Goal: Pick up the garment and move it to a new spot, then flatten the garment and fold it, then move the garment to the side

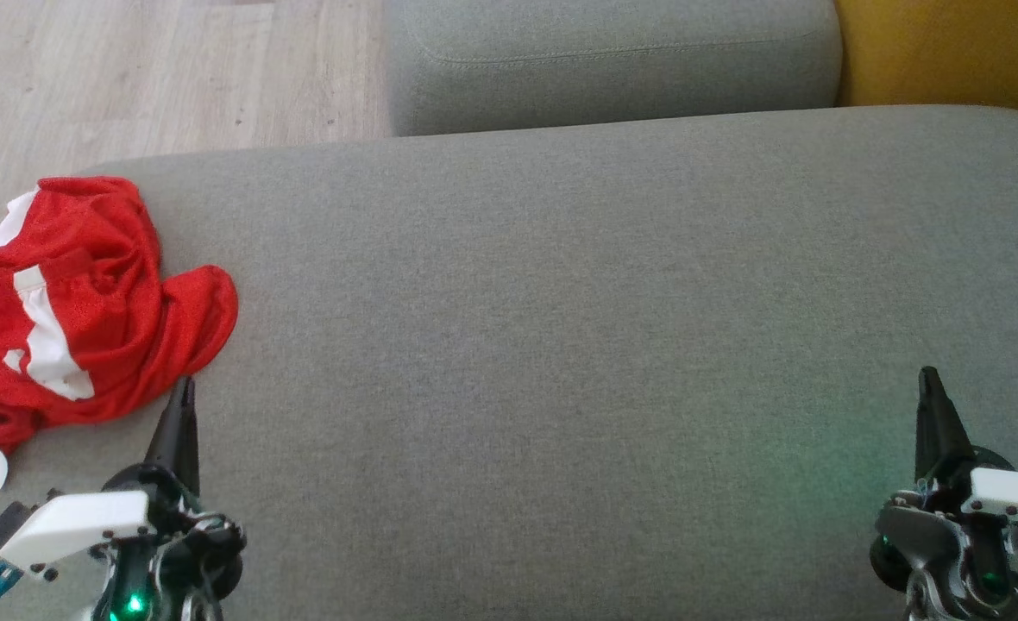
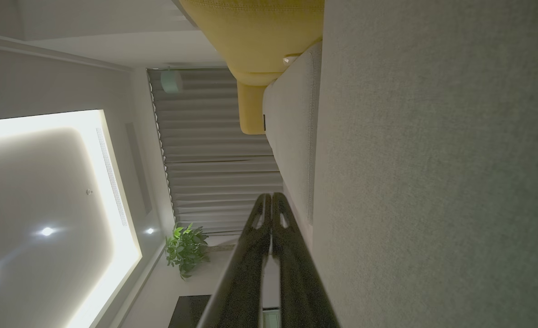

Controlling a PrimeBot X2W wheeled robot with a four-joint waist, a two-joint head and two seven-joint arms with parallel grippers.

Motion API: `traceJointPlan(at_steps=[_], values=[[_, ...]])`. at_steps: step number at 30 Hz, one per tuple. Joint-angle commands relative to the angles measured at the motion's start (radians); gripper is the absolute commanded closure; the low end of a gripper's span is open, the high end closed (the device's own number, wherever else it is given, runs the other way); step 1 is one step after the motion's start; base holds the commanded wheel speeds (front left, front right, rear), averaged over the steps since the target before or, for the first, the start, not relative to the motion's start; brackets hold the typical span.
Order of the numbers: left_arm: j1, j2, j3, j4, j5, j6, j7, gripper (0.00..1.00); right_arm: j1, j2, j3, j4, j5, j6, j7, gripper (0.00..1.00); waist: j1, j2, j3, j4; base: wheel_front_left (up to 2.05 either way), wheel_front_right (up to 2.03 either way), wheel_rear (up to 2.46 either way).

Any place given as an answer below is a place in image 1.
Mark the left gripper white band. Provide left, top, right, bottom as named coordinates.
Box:
left=0, top=376, right=202, bottom=577

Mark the yellow cushion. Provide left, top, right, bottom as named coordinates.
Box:
left=835, top=0, right=1018, bottom=127

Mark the grey sofa seat cushion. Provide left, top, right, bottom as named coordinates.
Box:
left=0, top=105, right=1018, bottom=621

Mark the grey sofa back cushion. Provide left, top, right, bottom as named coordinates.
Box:
left=386, top=0, right=844, bottom=137

